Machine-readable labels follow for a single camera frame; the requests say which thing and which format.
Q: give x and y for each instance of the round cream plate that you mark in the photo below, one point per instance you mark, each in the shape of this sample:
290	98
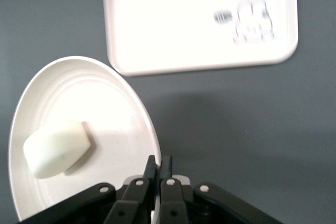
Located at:
78	103

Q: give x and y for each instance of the cream tray with rabbit print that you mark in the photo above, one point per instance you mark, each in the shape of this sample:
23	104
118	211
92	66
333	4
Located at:
183	24

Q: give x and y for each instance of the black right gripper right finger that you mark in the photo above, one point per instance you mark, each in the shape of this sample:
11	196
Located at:
173	203

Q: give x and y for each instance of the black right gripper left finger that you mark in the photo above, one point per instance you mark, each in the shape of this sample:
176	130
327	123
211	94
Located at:
131	203

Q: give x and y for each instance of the white steamed bun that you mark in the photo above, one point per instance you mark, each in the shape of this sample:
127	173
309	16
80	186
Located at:
55	148

